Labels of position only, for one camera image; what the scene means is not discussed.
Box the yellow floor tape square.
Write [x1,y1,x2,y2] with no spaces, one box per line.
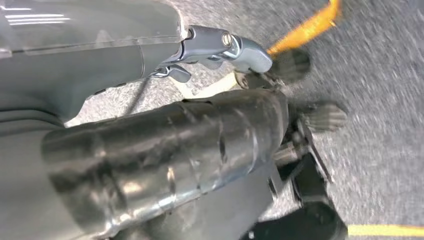
[172,0,424,238]

